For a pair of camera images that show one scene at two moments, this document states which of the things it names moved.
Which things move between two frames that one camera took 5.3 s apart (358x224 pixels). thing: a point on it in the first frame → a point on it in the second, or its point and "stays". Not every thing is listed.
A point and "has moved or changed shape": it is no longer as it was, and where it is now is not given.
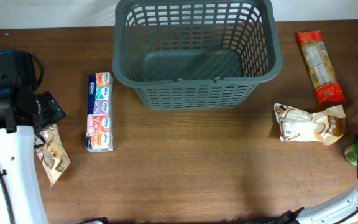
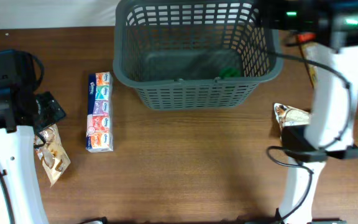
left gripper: x=53 y=111 stays
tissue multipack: x=100 y=129 stays
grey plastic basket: x=195 y=54 stays
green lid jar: x=352 y=152 has moved or changed shape
